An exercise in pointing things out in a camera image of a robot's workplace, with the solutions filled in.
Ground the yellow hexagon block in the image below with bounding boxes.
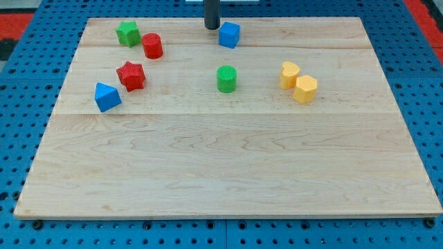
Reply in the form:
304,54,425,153
293,75,318,104

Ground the blue triangle block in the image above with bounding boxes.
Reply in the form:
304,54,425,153
94,82,122,113

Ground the green cylinder block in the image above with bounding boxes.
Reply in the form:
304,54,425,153
217,65,237,93

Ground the red cylinder block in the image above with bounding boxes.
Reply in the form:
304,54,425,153
141,33,163,59

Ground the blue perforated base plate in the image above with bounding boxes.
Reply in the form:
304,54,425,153
1,0,442,248

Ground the green star block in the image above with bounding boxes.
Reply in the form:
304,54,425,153
116,21,141,48

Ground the yellow heart block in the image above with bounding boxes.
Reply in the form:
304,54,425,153
280,61,300,90

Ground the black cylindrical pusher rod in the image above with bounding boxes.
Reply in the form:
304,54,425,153
203,0,221,30

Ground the blue cube block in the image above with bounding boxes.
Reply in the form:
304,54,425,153
219,21,240,48

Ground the light wooden board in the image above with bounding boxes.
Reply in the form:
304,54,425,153
15,17,442,220

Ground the red star block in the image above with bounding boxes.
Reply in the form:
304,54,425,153
116,62,146,92

